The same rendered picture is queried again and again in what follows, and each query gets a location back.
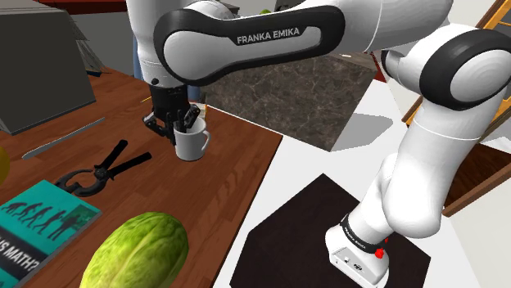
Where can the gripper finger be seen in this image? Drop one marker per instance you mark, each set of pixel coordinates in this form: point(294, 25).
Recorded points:
point(163, 125)
point(188, 117)

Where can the yellow pencil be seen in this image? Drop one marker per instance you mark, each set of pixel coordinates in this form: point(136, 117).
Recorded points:
point(146, 99)

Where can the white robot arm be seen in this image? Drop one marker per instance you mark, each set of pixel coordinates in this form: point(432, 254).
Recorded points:
point(419, 167)

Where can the yellow round fruit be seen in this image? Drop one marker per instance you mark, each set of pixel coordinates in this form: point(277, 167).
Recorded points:
point(3, 165)

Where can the grey knife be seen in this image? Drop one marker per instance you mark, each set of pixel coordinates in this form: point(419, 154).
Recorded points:
point(60, 140)

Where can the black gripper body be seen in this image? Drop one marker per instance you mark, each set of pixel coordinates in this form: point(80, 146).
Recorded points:
point(169, 99)

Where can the brown wooden table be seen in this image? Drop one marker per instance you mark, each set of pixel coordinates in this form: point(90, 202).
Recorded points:
point(223, 179)

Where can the dark robot stand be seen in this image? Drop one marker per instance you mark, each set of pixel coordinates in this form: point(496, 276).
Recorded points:
point(287, 243)

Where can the black pliers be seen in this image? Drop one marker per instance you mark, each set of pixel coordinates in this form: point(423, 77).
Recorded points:
point(104, 170)

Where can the dark marble counter block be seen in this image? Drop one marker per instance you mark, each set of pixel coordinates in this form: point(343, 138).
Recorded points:
point(295, 99)

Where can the grey box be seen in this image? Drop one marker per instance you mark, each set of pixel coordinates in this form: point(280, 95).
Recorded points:
point(40, 67)

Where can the green cabbage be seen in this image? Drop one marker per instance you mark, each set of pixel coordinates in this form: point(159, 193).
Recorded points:
point(139, 255)

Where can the teal book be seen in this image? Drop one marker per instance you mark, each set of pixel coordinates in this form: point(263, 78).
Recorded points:
point(36, 227)

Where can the white mug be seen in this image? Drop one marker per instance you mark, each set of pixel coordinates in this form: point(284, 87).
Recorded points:
point(191, 145)

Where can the brown wooden frame furniture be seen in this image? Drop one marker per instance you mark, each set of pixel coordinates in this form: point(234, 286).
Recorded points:
point(479, 171)

